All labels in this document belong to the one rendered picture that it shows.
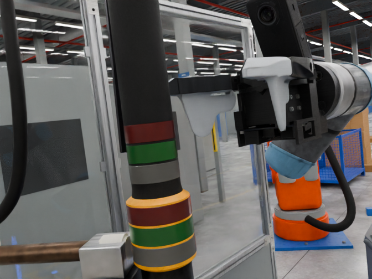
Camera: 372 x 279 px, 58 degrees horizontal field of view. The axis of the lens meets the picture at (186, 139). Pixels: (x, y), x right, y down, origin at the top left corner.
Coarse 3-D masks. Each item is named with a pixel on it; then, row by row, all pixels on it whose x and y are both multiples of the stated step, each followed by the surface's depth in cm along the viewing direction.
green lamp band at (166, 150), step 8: (144, 144) 21; (152, 144) 21; (160, 144) 21; (168, 144) 21; (176, 144) 22; (128, 152) 22; (136, 152) 21; (144, 152) 21; (152, 152) 21; (160, 152) 21; (168, 152) 21; (176, 152) 22; (128, 160) 22; (136, 160) 21; (144, 160) 21; (152, 160) 21; (160, 160) 21
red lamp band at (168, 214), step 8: (184, 200) 21; (128, 208) 22; (136, 208) 21; (144, 208) 21; (152, 208) 21; (160, 208) 21; (168, 208) 21; (176, 208) 21; (184, 208) 21; (128, 216) 22; (136, 216) 21; (144, 216) 21; (152, 216) 21; (160, 216) 21; (168, 216) 21; (176, 216) 21; (184, 216) 21; (136, 224) 21; (144, 224) 21; (152, 224) 21; (160, 224) 21
